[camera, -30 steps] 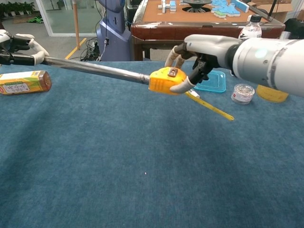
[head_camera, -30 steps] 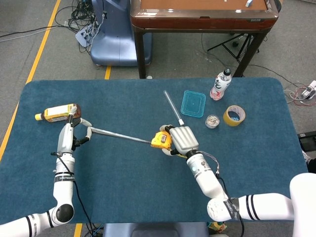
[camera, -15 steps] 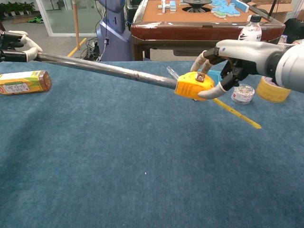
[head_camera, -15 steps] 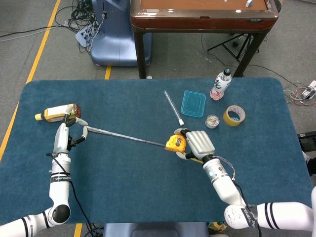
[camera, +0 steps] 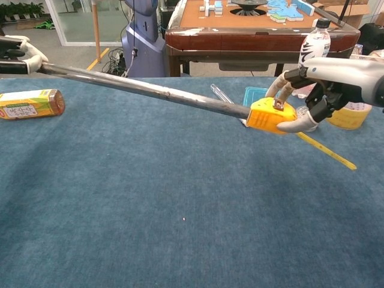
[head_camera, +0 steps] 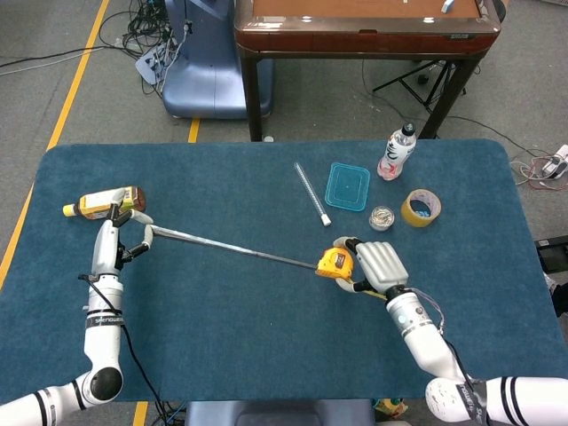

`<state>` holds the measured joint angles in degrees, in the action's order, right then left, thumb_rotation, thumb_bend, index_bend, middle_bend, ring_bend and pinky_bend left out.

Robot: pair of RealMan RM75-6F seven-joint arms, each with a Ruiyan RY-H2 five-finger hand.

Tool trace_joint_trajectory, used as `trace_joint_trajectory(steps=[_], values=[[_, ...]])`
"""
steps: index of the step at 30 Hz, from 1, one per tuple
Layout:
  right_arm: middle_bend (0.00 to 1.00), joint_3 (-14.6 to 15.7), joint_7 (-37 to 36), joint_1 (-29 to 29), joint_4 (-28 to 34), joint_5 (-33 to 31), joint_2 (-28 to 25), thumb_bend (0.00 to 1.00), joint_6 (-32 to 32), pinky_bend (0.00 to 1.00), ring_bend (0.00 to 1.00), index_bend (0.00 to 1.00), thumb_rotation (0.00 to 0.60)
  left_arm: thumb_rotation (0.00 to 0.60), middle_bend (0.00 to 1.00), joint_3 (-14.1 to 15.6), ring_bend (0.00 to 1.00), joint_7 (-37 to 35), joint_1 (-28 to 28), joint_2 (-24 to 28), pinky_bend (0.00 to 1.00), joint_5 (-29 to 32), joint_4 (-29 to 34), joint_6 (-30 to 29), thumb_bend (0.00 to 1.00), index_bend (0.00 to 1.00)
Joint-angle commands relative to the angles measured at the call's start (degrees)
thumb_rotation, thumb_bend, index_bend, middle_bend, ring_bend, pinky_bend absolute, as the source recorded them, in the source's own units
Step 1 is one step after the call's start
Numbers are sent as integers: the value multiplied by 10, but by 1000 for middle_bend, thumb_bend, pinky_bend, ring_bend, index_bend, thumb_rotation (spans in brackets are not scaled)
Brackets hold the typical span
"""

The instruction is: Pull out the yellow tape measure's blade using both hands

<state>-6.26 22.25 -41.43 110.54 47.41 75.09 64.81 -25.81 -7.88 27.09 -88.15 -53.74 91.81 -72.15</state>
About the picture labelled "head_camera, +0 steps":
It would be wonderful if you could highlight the yellow green floor item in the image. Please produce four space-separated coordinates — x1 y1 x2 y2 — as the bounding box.
372 397 409 421

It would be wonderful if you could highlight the teal plastic container lid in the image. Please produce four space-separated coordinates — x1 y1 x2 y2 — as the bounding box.
324 162 372 212

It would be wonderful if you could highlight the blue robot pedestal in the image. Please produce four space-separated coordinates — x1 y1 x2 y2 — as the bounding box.
162 0 275 120

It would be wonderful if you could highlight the grey blue robot torso base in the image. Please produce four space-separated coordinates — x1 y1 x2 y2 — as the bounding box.
184 398 376 426

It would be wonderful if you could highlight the small clear jar of clips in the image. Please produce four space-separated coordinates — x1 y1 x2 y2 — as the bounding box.
368 204 396 233

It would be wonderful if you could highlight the white floor power strip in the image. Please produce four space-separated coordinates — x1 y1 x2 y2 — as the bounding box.
135 43 178 85

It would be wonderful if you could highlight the clear water bottle red label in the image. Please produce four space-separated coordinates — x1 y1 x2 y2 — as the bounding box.
376 122 418 182

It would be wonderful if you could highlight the black floor box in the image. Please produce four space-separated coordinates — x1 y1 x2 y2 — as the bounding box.
534 235 568 274

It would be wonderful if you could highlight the red white wire bundle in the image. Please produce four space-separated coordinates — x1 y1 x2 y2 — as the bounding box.
509 154 568 192

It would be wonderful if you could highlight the tangled black cable bundle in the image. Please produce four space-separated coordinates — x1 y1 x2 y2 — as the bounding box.
98 0 178 97

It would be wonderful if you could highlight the yellow tape measure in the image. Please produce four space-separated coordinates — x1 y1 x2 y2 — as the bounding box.
147 224 387 299

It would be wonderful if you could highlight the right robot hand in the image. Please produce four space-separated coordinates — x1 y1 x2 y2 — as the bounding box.
332 236 410 295

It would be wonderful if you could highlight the brown wooden mahjong table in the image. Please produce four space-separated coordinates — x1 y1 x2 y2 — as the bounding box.
233 0 502 142

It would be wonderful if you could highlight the black tripod stand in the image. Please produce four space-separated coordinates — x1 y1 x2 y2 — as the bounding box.
371 59 468 114

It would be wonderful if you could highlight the blue felt table mat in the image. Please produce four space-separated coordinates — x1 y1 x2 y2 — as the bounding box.
0 138 568 404

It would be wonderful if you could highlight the right arm wire harness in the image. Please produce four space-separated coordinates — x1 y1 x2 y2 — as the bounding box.
410 288 489 426

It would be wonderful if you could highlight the yellow packing tape roll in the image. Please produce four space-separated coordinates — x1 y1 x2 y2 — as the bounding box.
400 188 443 228

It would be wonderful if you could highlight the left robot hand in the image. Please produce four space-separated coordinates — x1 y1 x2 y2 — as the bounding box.
91 201 155 276

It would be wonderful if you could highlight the clear tube with white cap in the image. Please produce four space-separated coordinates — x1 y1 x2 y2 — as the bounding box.
292 162 333 228

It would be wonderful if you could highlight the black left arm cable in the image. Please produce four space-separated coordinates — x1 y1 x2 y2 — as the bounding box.
78 273 168 403

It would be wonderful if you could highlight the brown tea bottle yellow label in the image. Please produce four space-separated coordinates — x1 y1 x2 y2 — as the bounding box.
62 185 147 221

